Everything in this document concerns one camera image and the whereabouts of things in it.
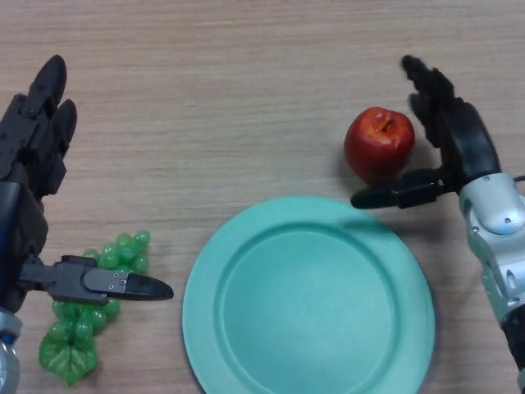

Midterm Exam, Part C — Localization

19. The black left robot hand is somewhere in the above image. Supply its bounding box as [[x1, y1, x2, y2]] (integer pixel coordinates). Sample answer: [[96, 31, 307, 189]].
[[0, 54, 175, 315]]

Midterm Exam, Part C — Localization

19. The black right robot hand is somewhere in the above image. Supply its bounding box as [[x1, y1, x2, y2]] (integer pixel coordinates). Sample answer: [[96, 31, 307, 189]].
[[350, 54, 504, 210]]

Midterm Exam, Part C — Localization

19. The red apple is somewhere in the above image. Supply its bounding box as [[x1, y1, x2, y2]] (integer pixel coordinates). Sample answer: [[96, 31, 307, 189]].
[[343, 106, 416, 184]]

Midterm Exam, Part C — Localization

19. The green round plate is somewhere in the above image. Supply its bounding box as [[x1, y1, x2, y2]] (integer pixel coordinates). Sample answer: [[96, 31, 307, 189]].
[[181, 195, 436, 394]]

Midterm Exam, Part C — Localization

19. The green plastic grape bunch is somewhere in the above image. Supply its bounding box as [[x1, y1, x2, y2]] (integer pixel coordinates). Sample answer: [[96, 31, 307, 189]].
[[39, 229, 151, 387]]

